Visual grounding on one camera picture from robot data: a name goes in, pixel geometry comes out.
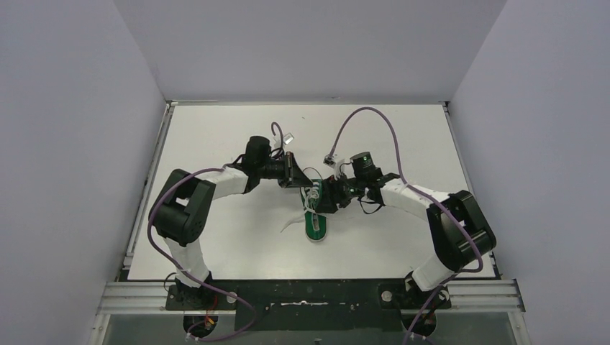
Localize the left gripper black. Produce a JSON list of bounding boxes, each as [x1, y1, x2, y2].
[[258, 151, 313, 189]]

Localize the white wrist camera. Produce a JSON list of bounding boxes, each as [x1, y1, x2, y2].
[[323, 154, 351, 180], [273, 132, 294, 149]]

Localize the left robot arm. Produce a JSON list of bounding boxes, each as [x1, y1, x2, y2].
[[147, 136, 313, 308]]

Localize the aluminium front rail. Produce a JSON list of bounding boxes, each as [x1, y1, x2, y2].
[[95, 280, 525, 316]]

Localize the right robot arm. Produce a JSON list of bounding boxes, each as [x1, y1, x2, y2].
[[314, 152, 497, 307]]

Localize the green canvas sneaker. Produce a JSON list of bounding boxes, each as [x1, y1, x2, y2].
[[300, 180, 327, 242]]

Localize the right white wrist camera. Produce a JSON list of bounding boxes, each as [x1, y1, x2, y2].
[[323, 154, 351, 180]]

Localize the white shoelace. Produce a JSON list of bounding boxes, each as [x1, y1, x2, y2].
[[280, 182, 325, 240]]

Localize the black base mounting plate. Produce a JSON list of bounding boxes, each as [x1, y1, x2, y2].
[[164, 278, 451, 339]]

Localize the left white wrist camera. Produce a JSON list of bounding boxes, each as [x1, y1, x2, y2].
[[273, 132, 294, 149]]

